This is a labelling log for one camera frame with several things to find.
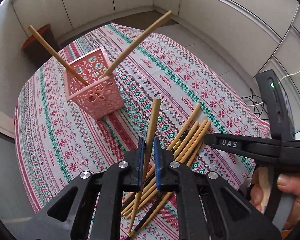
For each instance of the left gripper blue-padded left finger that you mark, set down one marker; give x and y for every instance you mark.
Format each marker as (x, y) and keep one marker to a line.
(135, 159)

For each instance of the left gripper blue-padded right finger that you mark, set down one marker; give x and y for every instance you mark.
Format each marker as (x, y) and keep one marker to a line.
(164, 176)

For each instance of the wooden chopstick on table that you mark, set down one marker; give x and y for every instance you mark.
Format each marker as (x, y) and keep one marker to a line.
(192, 142)
(127, 208)
(174, 141)
(190, 155)

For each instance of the patterned red green tablecloth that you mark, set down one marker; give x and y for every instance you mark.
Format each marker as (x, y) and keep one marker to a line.
(55, 140)

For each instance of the pink perforated plastic basket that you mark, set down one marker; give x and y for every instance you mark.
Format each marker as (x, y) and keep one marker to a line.
(101, 96)

